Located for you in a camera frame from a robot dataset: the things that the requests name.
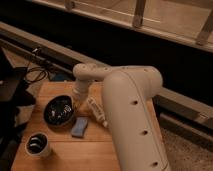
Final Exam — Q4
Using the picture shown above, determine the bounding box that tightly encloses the dark ceramic bowl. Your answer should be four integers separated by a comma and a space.
43, 95, 74, 126

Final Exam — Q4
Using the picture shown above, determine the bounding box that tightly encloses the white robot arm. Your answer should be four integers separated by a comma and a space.
73, 63, 171, 171

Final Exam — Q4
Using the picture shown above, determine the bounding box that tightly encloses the white tube with cap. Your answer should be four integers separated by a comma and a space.
86, 97, 108, 128

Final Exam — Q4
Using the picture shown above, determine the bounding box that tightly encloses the blue sponge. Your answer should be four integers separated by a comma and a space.
71, 117, 88, 138

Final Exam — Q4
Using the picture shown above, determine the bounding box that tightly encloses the wooden cutting board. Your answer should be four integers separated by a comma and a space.
10, 81, 170, 171

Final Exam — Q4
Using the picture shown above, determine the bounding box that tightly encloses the black equipment on left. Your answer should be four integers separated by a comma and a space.
0, 48, 35, 171

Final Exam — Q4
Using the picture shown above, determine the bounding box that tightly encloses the white cup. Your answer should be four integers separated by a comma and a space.
25, 132, 51, 158

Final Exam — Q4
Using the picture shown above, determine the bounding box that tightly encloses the black cable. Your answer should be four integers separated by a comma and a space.
23, 65, 51, 84

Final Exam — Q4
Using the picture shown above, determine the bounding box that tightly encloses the grey metal rail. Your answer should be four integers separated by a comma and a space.
0, 22, 213, 130

